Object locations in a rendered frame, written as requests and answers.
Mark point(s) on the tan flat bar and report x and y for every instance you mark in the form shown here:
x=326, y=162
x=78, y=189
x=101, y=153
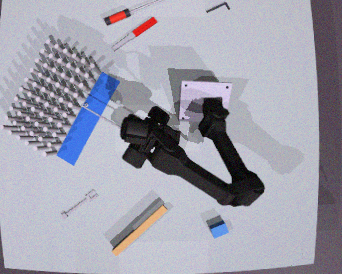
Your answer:
x=139, y=230

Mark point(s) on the grey metal wrench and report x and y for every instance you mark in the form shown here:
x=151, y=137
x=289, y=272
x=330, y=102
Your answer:
x=64, y=215

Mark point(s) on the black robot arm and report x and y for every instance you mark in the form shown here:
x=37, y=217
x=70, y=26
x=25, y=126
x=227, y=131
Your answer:
x=169, y=158

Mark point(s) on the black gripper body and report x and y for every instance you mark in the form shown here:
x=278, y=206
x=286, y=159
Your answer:
x=133, y=156

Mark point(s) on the red-handled screwdriver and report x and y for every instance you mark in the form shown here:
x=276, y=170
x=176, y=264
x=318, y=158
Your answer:
x=123, y=14

